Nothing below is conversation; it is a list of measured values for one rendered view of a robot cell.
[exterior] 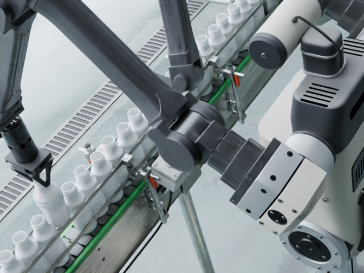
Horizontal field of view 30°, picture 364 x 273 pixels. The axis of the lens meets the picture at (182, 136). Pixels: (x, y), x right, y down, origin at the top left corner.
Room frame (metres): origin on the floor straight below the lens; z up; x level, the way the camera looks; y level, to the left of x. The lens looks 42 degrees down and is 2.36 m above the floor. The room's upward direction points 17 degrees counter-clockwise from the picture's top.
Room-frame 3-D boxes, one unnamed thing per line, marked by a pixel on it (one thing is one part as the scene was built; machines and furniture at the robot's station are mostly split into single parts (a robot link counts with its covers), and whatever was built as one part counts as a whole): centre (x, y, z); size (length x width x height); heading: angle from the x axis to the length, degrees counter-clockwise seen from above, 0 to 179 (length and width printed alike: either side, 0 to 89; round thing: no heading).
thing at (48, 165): (1.22, 0.36, 1.29); 0.07 x 0.07 x 0.09; 45
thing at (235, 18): (1.84, -0.28, 1.08); 0.06 x 0.06 x 0.17
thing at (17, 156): (1.22, 0.36, 1.36); 0.10 x 0.07 x 0.07; 45
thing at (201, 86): (1.68, -0.11, 1.08); 0.06 x 0.06 x 0.17
